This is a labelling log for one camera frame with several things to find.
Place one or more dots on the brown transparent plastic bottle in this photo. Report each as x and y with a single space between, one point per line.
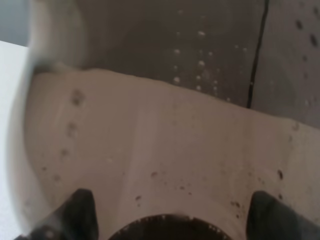
172 112

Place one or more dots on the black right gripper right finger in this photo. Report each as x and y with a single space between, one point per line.
270 219

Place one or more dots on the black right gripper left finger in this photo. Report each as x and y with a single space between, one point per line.
75 219

